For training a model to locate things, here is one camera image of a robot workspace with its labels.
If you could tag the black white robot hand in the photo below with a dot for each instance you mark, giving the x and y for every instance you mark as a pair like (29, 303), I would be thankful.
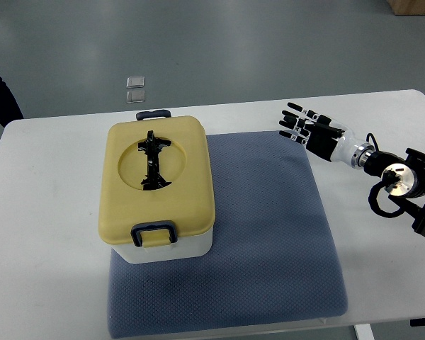
(321, 135)

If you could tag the yellow storage box lid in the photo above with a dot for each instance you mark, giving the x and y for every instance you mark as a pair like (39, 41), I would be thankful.
(157, 184)

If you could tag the brown cardboard box corner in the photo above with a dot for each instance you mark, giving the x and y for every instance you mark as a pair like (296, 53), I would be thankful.
(407, 7)

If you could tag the white storage box base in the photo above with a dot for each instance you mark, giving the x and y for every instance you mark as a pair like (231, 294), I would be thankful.
(157, 246)

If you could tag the blue grey fabric mat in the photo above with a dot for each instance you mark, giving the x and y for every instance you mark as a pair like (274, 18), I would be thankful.
(272, 259)

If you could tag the lower silver floor plate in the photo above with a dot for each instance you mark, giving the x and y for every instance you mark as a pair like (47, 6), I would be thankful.
(135, 96)

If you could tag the silver floor plate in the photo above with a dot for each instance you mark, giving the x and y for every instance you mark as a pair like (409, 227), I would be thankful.
(135, 82)
(135, 96)

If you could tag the upper silver floor plate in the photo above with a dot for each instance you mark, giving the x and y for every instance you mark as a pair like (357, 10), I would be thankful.
(135, 82)

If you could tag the white table leg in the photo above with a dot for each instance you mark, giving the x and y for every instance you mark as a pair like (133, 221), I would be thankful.
(363, 332)

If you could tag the black bracket under table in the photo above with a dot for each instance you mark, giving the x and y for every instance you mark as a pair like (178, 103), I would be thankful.
(420, 322)

